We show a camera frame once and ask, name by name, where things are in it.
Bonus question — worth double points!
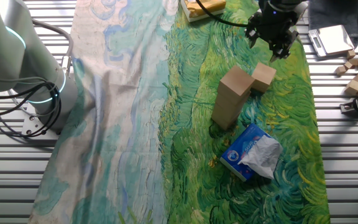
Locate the green blue painting print cloth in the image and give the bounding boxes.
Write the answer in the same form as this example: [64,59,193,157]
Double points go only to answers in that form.
[28,0,331,224]

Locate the gold tissue pack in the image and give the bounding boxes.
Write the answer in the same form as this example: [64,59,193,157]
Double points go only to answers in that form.
[180,0,227,23]

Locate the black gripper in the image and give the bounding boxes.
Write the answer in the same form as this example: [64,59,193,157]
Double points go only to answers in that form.
[244,6,301,63]

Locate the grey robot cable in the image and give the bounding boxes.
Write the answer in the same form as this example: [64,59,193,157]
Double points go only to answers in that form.
[31,18,74,77]

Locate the blue tissue pack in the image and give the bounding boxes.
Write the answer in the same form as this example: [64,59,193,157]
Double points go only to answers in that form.
[219,123,284,182]

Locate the dark grey cloth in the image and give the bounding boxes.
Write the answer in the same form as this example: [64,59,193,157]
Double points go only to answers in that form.
[308,0,358,47]

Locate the wooden cube block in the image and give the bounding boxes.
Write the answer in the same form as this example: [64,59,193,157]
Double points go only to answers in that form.
[218,65,256,98]
[215,90,251,110]
[250,62,277,93]
[212,102,244,123]
[211,112,236,131]

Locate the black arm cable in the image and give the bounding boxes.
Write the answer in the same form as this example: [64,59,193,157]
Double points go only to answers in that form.
[0,0,260,139]

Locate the silver digital scale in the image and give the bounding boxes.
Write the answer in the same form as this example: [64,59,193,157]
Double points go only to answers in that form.
[308,24,356,58]

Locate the metal base plate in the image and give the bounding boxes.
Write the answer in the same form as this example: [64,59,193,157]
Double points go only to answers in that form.
[22,102,62,141]

